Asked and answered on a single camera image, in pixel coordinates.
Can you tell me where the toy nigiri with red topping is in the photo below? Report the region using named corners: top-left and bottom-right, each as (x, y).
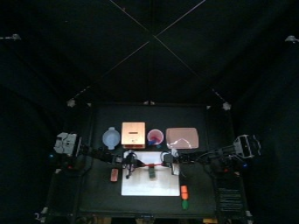
top-left (109, 168), bottom-right (118, 183)

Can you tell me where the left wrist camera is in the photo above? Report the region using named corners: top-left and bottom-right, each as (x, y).
top-left (122, 149), bottom-right (137, 161)

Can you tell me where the orange toy carrot piece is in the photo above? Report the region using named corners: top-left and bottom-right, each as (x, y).
top-left (180, 185), bottom-right (189, 201)

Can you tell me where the thin diagonal cord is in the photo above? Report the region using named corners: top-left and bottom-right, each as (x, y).
top-left (70, 0), bottom-right (206, 102)
top-left (106, 0), bottom-right (228, 103)

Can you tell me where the white cutting board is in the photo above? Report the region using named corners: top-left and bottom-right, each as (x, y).
top-left (120, 150), bottom-right (181, 197)

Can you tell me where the pink brown tray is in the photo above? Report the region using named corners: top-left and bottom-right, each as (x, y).
top-left (164, 127), bottom-right (200, 150)

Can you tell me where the red plastic toy knife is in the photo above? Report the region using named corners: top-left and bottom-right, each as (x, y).
top-left (136, 163), bottom-right (164, 168)

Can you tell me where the wooden box with red panels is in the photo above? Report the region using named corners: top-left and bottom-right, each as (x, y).
top-left (120, 122), bottom-right (145, 149)

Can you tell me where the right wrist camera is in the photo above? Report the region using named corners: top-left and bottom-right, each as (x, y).
top-left (160, 150), bottom-right (174, 163)

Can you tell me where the pale blue bowl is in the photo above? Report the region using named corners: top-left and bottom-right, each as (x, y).
top-left (101, 126), bottom-right (121, 151)

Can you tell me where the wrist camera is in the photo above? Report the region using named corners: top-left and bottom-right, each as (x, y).
top-left (122, 149), bottom-right (137, 161)
top-left (160, 150), bottom-right (174, 163)

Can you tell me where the black sheet with white print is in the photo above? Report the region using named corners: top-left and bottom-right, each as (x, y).
top-left (216, 178), bottom-right (246, 218)

